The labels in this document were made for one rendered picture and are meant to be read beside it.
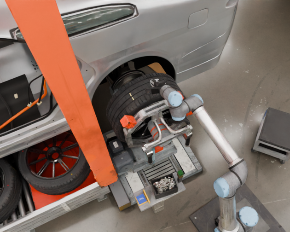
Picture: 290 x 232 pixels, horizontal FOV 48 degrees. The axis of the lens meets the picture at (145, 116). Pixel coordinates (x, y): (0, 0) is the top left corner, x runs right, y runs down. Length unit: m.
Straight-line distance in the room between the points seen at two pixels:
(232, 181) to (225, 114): 1.74
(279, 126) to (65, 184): 2.10
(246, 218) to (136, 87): 1.28
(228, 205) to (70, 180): 1.39
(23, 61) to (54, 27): 1.95
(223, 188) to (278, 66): 2.52
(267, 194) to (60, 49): 2.63
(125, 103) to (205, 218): 1.23
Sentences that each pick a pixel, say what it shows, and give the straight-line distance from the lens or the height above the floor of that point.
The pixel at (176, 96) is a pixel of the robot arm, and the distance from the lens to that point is 2.11.
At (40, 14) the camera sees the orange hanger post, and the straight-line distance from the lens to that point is 1.30.
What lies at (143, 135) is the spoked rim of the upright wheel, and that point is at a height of 0.63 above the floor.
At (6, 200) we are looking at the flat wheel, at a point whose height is 0.49.
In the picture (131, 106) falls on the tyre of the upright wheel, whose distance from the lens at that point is 2.45.
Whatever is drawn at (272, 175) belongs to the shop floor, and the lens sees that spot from 3.58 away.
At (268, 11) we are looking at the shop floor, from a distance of 5.00.
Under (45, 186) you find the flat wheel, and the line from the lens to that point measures 3.01.
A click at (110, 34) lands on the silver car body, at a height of 1.62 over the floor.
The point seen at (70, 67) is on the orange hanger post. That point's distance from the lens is 1.52.
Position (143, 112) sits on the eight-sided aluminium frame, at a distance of 2.43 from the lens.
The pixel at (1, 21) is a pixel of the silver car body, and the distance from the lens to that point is 2.13.
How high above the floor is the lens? 3.20
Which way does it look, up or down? 59 degrees down
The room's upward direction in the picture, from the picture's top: 5 degrees counter-clockwise
